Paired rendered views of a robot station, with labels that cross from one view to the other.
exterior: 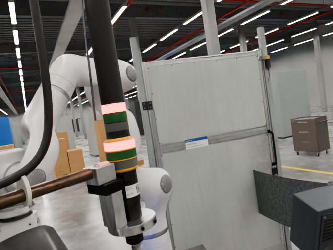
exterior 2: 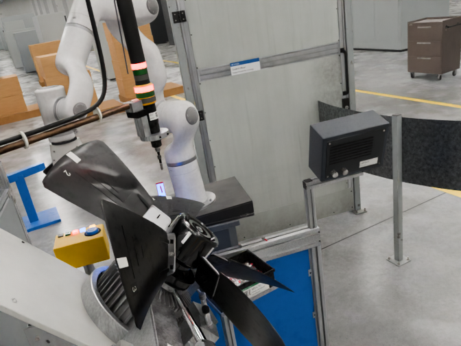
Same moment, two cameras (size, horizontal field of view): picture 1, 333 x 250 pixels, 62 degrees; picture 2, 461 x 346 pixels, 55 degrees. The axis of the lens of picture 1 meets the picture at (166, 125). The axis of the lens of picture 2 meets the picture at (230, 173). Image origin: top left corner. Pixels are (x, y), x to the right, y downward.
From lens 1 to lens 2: 0.66 m
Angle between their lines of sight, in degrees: 19
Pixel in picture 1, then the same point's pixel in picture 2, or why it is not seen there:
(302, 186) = not seen: hidden behind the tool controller
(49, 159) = (88, 95)
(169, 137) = (210, 59)
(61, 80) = (86, 19)
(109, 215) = (140, 129)
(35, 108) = (67, 48)
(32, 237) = (92, 146)
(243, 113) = (308, 26)
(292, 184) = not seen: hidden behind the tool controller
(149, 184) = (175, 116)
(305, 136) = (426, 49)
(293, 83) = not seen: outside the picture
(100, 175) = (134, 106)
